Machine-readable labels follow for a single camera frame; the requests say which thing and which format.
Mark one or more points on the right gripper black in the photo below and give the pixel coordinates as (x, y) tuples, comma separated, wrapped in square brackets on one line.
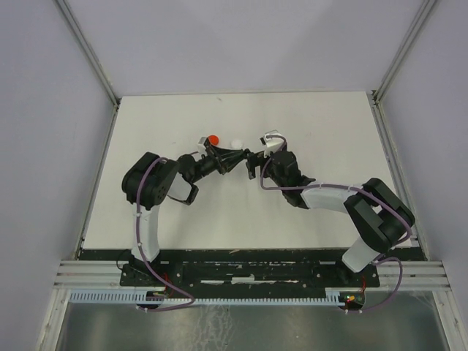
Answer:
[(254, 159)]

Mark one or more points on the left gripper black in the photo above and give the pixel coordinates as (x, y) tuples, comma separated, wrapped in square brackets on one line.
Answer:
[(224, 159)]

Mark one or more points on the round white earbud case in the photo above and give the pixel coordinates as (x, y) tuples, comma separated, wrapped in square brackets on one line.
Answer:
[(237, 144)]

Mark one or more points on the round orange earbud case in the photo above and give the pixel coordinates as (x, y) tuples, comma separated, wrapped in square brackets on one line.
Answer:
[(213, 139)]

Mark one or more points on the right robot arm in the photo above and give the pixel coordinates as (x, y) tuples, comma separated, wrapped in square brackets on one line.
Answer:
[(382, 220)]

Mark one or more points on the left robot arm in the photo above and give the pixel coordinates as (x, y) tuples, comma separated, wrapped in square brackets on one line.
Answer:
[(152, 179)]

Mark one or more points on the right controller board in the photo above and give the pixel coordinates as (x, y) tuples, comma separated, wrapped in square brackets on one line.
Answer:
[(354, 301)]

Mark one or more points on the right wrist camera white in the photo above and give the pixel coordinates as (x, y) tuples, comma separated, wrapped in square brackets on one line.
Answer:
[(272, 142)]

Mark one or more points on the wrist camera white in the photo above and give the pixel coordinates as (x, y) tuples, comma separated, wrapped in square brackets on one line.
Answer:
[(202, 145), (272, 142)]

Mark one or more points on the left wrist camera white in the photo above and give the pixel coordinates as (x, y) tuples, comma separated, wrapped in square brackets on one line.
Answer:
[(202, 145)]

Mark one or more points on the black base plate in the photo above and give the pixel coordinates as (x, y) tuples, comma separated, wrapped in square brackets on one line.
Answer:
[(190, 274)]

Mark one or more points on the right aluminium corner post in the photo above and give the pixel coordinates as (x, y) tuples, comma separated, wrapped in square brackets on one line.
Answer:
[(416, 27)]

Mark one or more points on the aluminium corner post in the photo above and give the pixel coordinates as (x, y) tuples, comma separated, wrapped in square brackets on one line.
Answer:
[(71, 20), (416, 27)]

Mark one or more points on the aluminium frame rail front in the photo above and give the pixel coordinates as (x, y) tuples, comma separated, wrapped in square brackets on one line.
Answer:
[(417, 276)]

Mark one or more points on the left aluminium corner post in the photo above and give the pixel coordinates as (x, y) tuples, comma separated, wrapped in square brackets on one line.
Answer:
[(71, 20)]

